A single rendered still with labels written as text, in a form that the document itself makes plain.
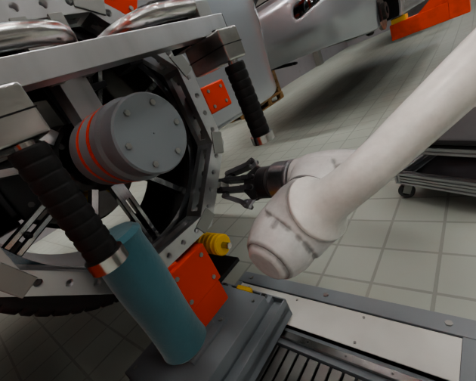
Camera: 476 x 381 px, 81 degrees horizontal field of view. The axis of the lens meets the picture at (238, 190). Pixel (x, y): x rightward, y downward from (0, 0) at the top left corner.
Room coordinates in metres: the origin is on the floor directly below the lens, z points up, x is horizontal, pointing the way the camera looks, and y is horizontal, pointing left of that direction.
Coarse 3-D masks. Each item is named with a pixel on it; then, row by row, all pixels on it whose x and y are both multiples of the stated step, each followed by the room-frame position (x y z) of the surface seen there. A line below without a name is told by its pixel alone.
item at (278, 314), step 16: (240, 288) 0.87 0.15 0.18; (272, 304) 0.77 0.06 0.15; (272, 320) 0.68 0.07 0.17; (288, 320) 0.72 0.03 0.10; (256, 336) 0.67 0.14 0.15; (272, 336) 0.66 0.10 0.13; (240, 352) 0.64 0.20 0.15; (256, 352) 0.61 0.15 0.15; (240, 368) 0.59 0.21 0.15; (256, 368) 0.59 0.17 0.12
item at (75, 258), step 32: (160, 96) 0.79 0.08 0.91; (64, 128) 0.62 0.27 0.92; (64, 160) 0.63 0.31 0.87; (192, 160) 0.76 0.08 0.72; (96, 192) 0.61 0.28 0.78; (128, 192) 0.65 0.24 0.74; (160, 192) 0.82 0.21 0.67; (160, 224) 0.69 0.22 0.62; (32, 256) 0.58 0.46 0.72; (64, 256) 0.65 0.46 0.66
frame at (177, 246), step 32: (0, 0) 0.53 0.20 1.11; (32, 0) 0.56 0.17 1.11; (64, 0) 0.60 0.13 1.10; (96, 0) 0.63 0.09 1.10; (96, 32) 0.67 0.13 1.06; (160, 64) 0.74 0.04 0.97; (192, 96) 0.72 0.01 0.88; (192, 128) 0.75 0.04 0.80; (192, 192) 0.69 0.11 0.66; (192, 224) 0.60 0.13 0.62; (0, 256) 0.40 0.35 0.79; (160, 256) 0.53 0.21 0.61; (0, 288) 0.38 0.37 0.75; (32, 288) 0.40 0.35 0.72; (64, 288) 0.42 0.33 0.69; (96, 288) 0.45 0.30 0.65
